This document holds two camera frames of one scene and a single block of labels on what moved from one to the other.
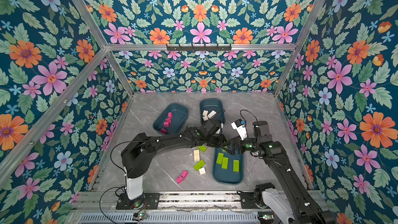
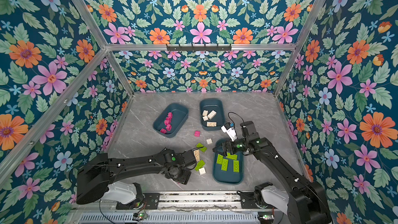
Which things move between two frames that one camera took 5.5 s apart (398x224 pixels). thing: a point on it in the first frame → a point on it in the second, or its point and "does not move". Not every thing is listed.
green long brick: (202, 148) does not move
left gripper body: (215, 139) → (183, 176)
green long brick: (225, 163) does not move
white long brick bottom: (211, 114) does not move
